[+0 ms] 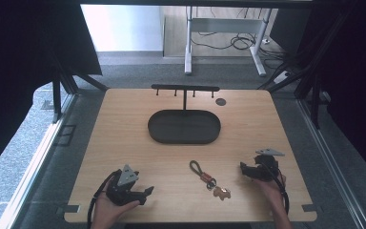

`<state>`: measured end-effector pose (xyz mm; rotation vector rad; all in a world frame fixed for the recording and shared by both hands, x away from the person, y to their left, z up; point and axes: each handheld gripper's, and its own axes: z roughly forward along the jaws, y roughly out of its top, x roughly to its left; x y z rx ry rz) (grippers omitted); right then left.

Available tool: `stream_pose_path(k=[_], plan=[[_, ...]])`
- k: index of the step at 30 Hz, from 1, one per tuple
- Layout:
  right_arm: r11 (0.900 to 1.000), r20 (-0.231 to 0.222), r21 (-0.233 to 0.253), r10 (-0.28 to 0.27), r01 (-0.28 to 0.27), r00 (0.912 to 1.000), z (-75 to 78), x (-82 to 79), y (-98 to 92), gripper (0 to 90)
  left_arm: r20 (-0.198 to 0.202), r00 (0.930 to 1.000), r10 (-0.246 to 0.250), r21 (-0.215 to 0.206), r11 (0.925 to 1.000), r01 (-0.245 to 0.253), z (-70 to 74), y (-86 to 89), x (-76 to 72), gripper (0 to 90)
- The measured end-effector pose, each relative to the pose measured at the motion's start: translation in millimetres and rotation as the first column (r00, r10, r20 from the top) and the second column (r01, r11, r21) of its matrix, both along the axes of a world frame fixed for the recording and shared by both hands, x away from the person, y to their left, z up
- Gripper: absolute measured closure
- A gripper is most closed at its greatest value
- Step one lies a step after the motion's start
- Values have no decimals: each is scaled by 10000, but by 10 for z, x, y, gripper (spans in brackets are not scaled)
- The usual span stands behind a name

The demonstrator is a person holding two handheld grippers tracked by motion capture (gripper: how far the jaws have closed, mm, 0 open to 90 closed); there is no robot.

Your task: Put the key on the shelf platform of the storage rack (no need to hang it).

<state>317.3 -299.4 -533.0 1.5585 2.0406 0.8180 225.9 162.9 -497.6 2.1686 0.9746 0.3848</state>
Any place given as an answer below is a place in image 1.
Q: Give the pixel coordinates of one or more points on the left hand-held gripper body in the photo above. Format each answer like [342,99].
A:
[120,191]

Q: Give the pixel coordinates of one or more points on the round dark table grommet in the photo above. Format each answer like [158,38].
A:
[220,101]

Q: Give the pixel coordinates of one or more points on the black curtain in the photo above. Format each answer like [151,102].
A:
[346,70]
[22,63]

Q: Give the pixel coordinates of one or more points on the black key rack with tray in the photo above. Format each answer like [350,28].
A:
[184,126]

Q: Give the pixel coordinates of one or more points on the black metal stand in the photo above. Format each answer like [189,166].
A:
[308,79]
[64,89]

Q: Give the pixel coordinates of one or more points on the white desk frame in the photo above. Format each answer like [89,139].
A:
[224,25]

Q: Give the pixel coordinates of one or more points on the person's left hand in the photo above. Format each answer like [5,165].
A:
[108,210]

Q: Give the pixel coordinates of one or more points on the person's right hand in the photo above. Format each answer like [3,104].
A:
[271,189]

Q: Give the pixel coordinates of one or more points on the white power strip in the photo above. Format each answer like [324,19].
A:
[281,77]

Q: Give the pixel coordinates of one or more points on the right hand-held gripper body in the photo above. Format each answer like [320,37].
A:
[267,167]

